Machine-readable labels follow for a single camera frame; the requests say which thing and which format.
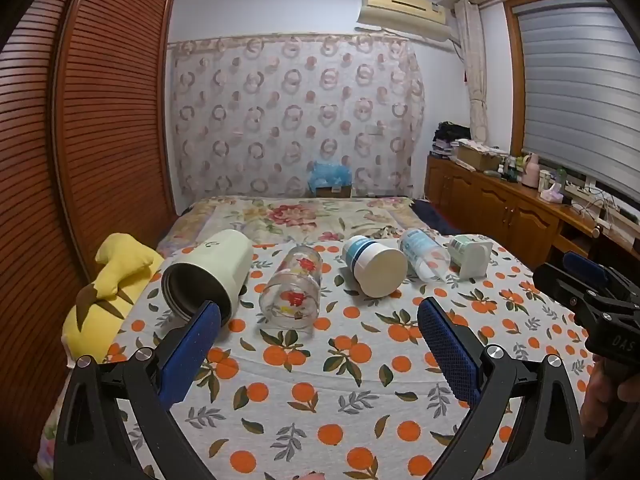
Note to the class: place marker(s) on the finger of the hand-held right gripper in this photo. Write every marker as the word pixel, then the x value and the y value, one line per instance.
pixel 557 282
pixel 585 265

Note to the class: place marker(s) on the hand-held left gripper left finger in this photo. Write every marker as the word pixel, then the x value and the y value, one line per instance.
pixel 192 355

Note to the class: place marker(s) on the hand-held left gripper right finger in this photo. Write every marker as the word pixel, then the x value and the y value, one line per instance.
pixel 450 355

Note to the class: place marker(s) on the cream insulated cup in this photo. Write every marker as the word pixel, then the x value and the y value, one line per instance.
pixel 210 270

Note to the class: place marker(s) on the white green label cup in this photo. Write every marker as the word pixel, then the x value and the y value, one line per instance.
pixel 472 257

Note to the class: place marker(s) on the floral print glass cup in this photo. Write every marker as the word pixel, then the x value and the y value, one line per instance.
pixel 292 285

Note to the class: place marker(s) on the person's right hand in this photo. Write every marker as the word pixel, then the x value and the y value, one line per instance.
pixel 600 400

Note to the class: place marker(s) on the white pink tissue holder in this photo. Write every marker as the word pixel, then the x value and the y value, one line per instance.
pixel 550 190

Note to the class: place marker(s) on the wooden cabinet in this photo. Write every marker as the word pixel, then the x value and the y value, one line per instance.
pixel 495 205

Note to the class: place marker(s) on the yellow plush toy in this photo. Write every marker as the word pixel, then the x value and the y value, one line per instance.
pixel 117 280

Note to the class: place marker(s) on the clear bottle blue label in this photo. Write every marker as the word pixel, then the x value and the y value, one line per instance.
pixel 422 252

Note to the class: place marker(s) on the pink bottle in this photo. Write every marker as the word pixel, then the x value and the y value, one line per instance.
pixel 531 172

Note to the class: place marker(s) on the white jar blue label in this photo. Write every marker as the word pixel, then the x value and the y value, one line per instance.
pixel 377 270

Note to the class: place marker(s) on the green bottle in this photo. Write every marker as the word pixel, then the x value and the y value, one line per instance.
pixel 511 170

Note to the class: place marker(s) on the orange print bedsheet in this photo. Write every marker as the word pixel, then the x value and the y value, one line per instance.
pixel 320 390

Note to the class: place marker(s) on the dark blue cloth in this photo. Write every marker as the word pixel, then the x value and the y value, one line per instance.
pixel 435 217

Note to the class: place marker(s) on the open cardboard box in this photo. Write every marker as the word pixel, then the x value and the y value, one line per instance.
pixel 477 157

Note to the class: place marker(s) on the floral blanket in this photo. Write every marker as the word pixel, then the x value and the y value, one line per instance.
pixel 300 217

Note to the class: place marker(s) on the grey window blind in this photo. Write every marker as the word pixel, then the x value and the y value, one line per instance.
pixel 575 90

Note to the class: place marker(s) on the stack of folded clothes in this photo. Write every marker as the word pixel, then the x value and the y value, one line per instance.
pixel 450 140

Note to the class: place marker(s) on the small cardboard box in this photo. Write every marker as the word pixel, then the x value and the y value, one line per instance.
pixel 332 191

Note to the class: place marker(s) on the blue plastic bag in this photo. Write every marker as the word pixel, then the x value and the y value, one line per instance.
pixel 327 175

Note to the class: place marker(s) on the brown louvered wardrobe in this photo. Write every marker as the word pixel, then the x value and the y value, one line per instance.
pixel 90 160

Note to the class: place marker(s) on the tied beige curtain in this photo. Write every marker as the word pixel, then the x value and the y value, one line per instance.
pixel 475 70

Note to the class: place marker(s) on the circle pattern curtain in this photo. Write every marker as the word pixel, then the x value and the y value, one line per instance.
pixel 295 120

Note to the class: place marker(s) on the cream air conditioner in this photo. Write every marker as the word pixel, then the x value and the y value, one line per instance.
pixel 400 12

